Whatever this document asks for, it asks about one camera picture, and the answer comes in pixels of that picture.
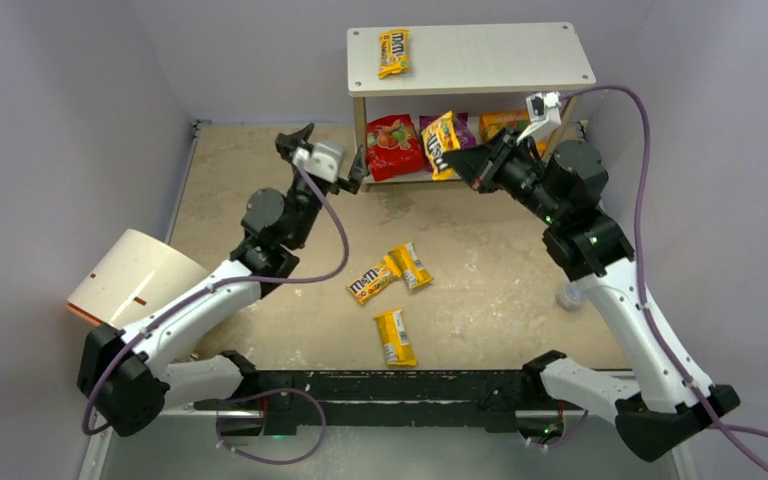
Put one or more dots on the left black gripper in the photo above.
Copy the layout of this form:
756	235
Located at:
301	171

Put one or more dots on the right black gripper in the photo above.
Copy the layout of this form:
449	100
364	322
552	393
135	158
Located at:
494	168

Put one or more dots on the purple candy bag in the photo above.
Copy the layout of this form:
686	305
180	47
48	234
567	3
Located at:
465	136

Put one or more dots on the yellow candy bag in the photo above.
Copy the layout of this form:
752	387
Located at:
397	348
439	137

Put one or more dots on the orange candy bag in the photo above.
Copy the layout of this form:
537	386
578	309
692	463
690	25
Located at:
490	123

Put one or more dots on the red candy bag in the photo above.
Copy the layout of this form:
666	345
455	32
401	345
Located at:
392	147

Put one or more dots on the yellow M&M bag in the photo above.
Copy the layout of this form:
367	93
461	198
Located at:
374	280
394	54

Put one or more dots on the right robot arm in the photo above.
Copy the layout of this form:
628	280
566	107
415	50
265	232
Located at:
670	398

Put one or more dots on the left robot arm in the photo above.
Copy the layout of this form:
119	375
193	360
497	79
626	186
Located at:
129	375

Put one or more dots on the white two-tier shelf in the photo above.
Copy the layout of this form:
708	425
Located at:
465	68

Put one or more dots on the yellow candy bag back-side middle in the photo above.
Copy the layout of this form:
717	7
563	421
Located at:
414	273

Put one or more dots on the yellow candy bag front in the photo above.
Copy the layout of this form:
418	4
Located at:
397	348

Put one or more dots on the small clear plastic cup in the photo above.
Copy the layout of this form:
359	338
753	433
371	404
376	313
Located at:
570	298

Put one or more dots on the white cylindrical container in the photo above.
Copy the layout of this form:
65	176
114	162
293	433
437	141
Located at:
138	275

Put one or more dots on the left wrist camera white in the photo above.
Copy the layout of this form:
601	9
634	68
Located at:
322	160

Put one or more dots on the black base frame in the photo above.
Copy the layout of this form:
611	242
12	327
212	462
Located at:
497	401

